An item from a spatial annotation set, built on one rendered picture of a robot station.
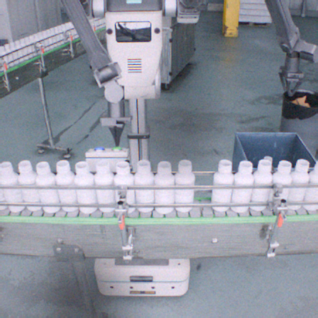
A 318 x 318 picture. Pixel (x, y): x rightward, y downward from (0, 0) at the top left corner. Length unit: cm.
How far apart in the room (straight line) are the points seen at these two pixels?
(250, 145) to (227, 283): 90
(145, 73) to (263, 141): 67
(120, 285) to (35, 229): 91
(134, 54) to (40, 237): 80
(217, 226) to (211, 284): 110
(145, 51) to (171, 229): 73
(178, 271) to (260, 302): 55
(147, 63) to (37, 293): 148
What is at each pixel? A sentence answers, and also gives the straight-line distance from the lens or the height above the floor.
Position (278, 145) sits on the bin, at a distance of 171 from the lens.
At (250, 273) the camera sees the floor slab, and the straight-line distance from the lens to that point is 220.
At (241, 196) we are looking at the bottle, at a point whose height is 107.
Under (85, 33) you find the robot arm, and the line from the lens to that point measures 103.
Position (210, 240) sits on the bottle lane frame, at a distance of 109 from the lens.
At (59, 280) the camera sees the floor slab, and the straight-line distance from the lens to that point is 220.
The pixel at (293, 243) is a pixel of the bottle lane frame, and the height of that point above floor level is 88.
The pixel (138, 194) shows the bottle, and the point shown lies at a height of 107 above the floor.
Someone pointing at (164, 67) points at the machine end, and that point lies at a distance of 462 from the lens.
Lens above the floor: 169
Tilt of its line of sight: 33 degrees down
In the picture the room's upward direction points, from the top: straight up
